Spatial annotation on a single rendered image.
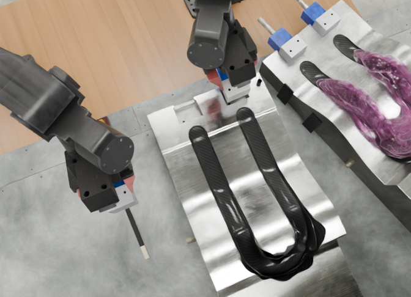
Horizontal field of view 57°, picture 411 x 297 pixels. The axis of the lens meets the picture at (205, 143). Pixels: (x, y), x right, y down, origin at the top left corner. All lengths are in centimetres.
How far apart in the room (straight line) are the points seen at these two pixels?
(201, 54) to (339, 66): 44
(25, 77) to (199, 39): 23
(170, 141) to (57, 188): 28
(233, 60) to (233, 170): 26
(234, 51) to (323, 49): 37
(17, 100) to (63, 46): 52
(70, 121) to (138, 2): 57
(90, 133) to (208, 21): 23
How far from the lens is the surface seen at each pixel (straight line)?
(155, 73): 94
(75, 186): 63
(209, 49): 56
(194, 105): 83
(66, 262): 89
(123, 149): 52
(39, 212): 91
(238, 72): 59
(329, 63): 93
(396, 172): 88
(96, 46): 100
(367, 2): 218
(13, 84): 52
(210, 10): 58
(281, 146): 80
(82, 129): 51
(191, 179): 76
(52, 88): 52
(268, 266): 78
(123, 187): 70
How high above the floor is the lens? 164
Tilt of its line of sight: 75 degrees down
